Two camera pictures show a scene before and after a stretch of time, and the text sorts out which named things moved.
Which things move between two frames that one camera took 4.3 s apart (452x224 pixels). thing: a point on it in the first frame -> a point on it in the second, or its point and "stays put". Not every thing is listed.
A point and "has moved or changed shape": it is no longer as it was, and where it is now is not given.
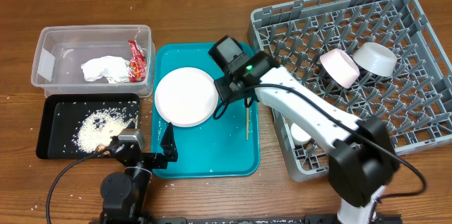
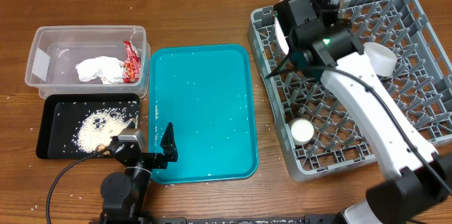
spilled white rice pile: x=96 y=127 stays put
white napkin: x=116 y=69 has moved or changed shape
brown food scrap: x=101 y=148 stays put
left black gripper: x=169 y=153 stays put
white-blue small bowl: x=376 y=59 stays put
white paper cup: x=298 y=136 stays put
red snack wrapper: x=138 y=63 has moved or changed shape
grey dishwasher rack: x=374 y=52 stays put
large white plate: x=186 y=97 -> x=282 y=37
